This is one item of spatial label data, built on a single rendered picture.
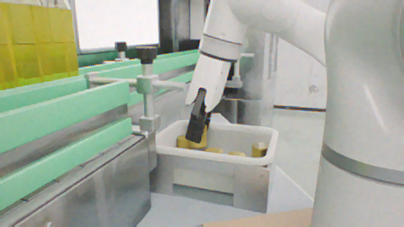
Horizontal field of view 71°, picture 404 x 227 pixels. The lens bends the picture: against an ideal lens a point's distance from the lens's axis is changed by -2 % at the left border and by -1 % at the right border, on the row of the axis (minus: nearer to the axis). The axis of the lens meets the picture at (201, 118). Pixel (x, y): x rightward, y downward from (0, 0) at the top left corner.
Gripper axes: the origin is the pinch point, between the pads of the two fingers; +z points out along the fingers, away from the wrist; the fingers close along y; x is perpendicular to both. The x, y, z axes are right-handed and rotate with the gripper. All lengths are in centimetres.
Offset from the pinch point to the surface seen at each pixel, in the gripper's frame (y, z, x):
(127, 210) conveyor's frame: 22.6, 5.6, -1.9
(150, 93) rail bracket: 15.2, -9.2, -5.2
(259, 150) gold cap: 0.0, 0.0, 12.9
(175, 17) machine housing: -69, -16, -37
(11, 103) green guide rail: 29.1, -7.7, -15.3
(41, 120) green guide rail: 32.2, -9.2, -8.1
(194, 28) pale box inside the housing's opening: -83, -12, -32
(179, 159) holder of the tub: 11.1, 1.8, 0.5
